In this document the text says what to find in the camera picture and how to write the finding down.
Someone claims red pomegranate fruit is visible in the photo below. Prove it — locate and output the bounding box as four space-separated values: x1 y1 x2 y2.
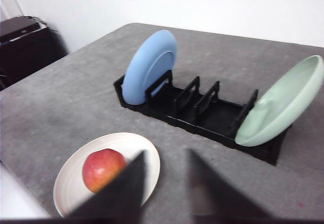
83 148 126 193

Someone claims mint green plate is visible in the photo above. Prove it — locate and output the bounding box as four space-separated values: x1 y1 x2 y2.
235 55 324 146

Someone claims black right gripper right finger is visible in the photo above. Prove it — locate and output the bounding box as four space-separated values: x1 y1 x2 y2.
164 149 296 224

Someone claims light blue plate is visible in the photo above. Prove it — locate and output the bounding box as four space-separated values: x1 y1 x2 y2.
123 29 177 105

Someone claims black plastic dish rack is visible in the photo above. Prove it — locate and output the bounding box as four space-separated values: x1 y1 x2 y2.
113 70 289 165

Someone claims white plate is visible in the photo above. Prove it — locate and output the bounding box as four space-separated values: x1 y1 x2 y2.
53 132 160 217

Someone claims black cabinet in background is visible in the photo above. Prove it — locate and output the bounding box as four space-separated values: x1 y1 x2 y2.
0 16 69 91

